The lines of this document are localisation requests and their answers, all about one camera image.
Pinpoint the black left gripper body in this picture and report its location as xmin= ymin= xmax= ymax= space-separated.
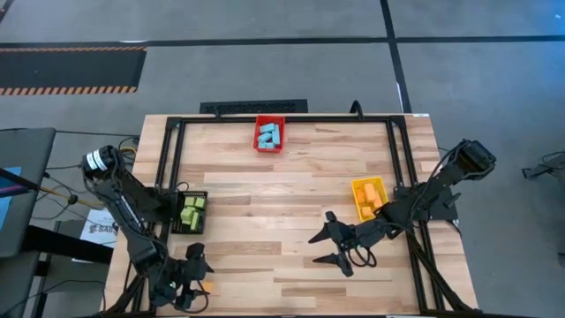
xmin=148 ymin=258 xmax=198 ymax=309

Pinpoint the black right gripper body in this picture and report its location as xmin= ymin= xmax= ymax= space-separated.
xmin=337 ymin=218 xmax=392 ymax=262

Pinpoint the yellow plastic basket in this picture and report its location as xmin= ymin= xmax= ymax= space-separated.
xmin=350 ymin=176 xmax=390 ymax=223

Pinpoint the black plastic basket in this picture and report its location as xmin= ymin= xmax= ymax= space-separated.
xmin=170 ymin=190 xmax=209 ymax=235

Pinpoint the white paper sign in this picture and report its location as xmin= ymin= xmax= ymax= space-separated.
xmin=79 ymin=207 xmax=119 ymax=249

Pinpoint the red plastic basket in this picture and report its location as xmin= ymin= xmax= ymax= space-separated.
xmin=252 ymin=114 xmax=287 ymax=155

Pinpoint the black desk leg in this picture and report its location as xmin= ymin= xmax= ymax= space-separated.
xmin=19 ymin=223 xmax=115 ymax=266

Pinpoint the black floor vent grille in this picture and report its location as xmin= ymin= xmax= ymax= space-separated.
xmin=199 ymin=98 xmax=309 ymax=116

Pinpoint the grey desk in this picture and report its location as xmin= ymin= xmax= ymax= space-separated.
xmin=0 ymin=127 xmax=57 ymax=260

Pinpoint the blue sheet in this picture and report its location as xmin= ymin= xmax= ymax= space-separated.
xmin=0 ymin=166 xmax=23 ymax=231

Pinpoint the black hazard stripe mat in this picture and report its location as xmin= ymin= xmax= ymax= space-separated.
xmin=0 ymin=45 xmax=148 ymax=97

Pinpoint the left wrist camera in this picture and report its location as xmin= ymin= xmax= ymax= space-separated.
xmin=185 ymin=241 xmax=207 ymax=265

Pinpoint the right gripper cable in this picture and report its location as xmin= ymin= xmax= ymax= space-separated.
xmin=347 ymin=244 xmax=379 ymax=269

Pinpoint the black aluminium table frame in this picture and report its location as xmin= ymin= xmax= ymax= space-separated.
xmin=102 ymin=113 xmax=480 ymax=317

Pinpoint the yellow floor cable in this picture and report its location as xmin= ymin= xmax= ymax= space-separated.
xmin=40 ymin=185 xmax=106 ymax=209

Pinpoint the black floor cable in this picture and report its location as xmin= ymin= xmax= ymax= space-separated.
xmin=55 ymin=129 xmax=140 ymax=139

